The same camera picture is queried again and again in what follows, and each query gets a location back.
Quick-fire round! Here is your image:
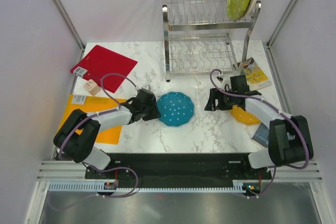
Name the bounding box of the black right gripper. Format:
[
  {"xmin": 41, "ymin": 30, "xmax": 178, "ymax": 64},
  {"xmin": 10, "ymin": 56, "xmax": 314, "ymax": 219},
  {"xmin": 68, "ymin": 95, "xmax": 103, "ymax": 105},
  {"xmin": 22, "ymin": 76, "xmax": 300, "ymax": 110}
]
[{"xmin": 204, "ymin": 88, "xmax": 237, "ymax": 111}]

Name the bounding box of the yellow polka dot plate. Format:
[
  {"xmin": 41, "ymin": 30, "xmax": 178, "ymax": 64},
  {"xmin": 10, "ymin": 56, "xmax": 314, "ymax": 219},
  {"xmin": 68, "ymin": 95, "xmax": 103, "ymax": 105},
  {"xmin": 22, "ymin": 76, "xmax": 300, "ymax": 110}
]
[{"xmin": 229, "ymin": 105, "xmax": 260, "ymax": 125}]

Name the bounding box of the blue polka dot plate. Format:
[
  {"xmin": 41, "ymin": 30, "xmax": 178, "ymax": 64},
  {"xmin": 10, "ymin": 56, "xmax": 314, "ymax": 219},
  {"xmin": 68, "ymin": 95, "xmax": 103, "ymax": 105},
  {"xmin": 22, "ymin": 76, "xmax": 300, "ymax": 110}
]
[{"xmin": 157, "ymin": 91, "xmax": 195, "ymax": 127}]

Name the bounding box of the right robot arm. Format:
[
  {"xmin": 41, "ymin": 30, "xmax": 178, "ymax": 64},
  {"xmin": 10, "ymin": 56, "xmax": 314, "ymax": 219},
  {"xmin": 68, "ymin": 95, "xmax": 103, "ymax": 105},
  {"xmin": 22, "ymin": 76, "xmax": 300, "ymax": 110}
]
[{"xmin": 204, "ymin": 73, "xmax": 313, "ymax": 179}]

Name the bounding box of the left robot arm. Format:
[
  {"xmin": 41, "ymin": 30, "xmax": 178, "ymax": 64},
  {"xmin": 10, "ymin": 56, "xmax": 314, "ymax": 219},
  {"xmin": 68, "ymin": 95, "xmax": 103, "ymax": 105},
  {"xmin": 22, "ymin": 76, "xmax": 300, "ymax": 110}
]
[{"xmin": 53, "ymin": 88, "xmax": 161, "ymax": 178}]

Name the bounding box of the stainless steel dish rack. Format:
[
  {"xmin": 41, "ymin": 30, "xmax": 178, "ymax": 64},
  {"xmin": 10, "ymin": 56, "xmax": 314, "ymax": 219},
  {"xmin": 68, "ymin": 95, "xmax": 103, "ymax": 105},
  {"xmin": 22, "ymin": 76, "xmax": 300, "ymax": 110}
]
[{"xmin": 162, "ymin": 0, "xmax": 261, "ymax": 82}]

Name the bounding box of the colourful illustrated book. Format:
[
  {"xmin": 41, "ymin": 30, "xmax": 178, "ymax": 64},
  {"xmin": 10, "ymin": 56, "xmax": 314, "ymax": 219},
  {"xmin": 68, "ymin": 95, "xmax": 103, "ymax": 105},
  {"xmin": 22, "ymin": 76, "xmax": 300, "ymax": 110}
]
[{"xmin": 240, "ymin": 57, "xmax": 271, "ymax": 90}]

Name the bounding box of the dark blue 1984 book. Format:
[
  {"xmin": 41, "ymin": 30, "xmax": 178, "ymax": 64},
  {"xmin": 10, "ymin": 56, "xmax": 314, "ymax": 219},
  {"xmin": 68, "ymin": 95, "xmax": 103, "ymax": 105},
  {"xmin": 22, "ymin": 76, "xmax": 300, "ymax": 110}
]
[{"xmin": 252, "ymin": 124, "xmax": 269, "ymax": 147}]

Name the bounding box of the orange cutting mat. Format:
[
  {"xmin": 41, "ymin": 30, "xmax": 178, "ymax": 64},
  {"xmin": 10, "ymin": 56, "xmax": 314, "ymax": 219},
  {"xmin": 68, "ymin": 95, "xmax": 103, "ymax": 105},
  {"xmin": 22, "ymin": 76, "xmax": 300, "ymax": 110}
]
[{"xmin": 58, "ymin": 94, "xmax": 128, "ymax": 145}]

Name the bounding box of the small beige block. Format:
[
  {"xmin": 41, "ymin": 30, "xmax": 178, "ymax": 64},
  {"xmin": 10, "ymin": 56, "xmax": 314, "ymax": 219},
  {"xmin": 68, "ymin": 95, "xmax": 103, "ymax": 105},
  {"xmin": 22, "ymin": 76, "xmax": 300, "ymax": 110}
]
[{"xmin": 84, "ymin": 79, "xmax": 101, "ymax": 96}]

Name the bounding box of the red cutting mat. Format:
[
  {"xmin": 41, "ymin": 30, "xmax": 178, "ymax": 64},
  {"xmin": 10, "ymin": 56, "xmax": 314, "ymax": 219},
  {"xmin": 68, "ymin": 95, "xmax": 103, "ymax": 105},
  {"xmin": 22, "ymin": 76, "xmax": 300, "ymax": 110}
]
[{"xmin": 70, "ymin": 45, "xmax": 138, "ymax": 85}]

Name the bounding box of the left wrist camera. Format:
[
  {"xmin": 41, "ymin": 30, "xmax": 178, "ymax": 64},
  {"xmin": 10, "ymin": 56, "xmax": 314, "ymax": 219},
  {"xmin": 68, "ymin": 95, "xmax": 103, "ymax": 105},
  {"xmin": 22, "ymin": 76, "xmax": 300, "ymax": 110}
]
[{"xmin": 141, "ymin": 85, "xmax": 152, "ymax": 92}]

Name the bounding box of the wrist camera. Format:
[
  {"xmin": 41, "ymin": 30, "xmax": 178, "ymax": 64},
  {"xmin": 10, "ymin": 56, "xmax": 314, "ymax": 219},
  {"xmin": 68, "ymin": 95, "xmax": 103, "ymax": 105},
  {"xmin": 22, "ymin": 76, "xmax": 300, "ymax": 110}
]
[
  {"xmin": 141, "ymin": 85, "xmax": 152, "ymax": 92},
  {"xmin": 217, "ymin": 76, "xmax": 231, "ymax": 91}
]

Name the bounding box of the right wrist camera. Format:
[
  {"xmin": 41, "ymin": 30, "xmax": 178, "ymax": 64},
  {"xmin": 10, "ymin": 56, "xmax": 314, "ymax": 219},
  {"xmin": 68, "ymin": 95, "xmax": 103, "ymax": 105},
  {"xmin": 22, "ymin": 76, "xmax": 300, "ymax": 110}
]
[{"xmin": 217, "ymin": 76, "xmax": 231, "ymax": 91}]

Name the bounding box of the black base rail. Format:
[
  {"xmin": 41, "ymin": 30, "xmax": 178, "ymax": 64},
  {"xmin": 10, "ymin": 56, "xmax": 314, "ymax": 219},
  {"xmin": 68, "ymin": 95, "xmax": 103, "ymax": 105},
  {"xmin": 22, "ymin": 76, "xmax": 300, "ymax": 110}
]
[{"xmin": 85, "ymin": 153, "xmax": 271, "ymax": 188}]

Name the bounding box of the white cable duct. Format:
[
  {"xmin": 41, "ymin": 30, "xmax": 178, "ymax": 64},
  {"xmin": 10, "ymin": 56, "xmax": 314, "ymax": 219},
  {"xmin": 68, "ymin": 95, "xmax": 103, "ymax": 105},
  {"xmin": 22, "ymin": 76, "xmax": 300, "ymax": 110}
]
[{"xmin": 48, "ymin": 180, "xmax": 246, "ymax": 193}]

